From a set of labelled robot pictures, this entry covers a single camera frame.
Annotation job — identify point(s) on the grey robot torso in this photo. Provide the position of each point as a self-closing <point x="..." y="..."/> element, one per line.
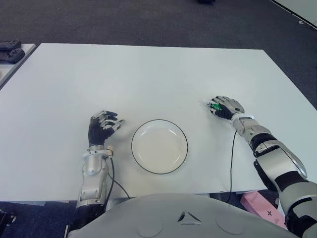
<point x="173" y="218"/>

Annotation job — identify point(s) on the white side table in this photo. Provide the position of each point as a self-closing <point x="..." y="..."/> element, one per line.
<point x="10" y="72"/>

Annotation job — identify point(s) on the pink cardboard box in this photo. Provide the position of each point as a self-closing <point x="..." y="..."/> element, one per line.
<point x="257" y="204"/>

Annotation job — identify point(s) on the black device on floor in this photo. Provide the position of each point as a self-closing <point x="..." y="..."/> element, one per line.
<point x="6" y="218"/>

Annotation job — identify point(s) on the small black game controller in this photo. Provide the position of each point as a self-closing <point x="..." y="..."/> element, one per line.
<point x="8" y="45"/>

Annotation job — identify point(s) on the green white toothpaste tube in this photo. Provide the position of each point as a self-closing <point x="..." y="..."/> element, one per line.
<point x="217" y="107"/>

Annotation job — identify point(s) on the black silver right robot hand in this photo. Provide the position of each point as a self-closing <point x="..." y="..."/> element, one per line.
<point x="230" y="106"/>

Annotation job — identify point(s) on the large black game controller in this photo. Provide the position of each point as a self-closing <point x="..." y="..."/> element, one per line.
<point x="11" y="55"/>

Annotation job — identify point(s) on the white plate with black rim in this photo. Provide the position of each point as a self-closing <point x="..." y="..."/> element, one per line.
<point x="159" y="148"/>

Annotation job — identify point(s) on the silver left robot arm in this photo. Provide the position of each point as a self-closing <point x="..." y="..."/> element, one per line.
<point x="92" y="163"/>

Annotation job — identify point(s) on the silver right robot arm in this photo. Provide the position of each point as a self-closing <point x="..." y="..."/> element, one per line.
<point x="272" y="153"/>

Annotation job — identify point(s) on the white table panel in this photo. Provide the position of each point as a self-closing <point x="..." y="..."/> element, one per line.
<point x="299" y="10"/>

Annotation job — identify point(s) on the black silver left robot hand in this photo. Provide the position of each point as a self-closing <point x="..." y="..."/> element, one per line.
<point x="96" y="131"/>

